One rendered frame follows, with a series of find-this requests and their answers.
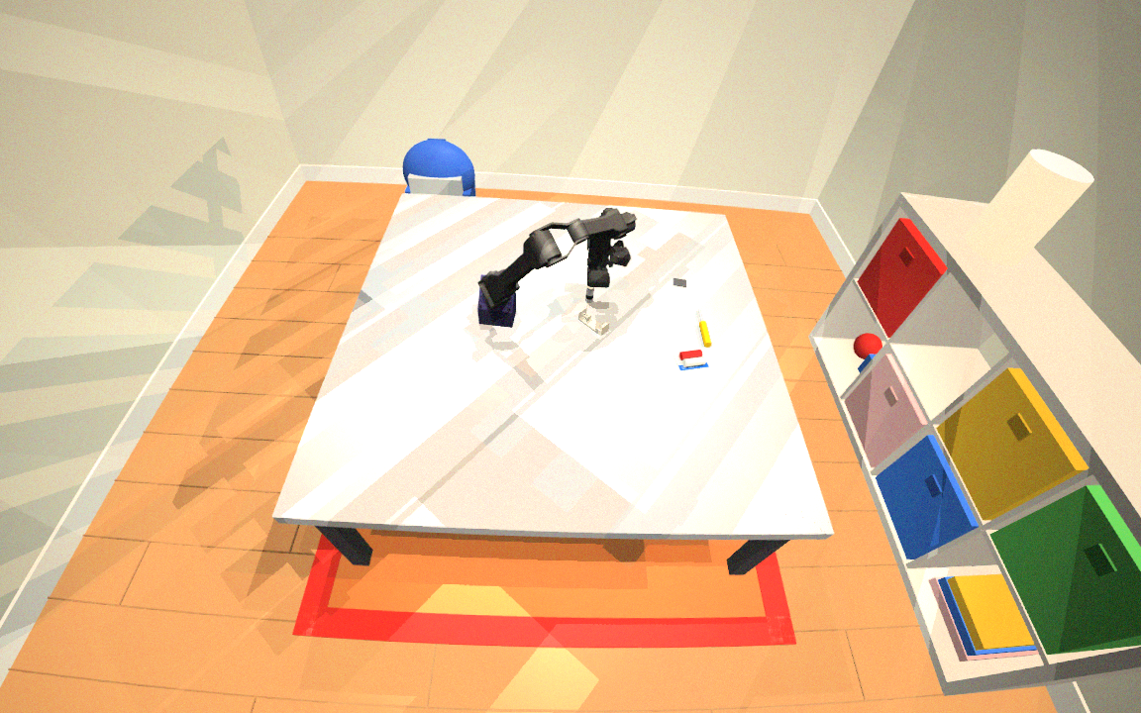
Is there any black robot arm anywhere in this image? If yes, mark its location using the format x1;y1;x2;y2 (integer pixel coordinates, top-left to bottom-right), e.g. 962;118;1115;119
478;208;637;309

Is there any yellow screwdriver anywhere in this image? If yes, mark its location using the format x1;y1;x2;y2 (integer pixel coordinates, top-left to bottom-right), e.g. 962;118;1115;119
698;309;712;348

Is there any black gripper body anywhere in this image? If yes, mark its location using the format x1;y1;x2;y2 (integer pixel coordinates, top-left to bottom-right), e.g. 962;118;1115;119
586;240;610;287

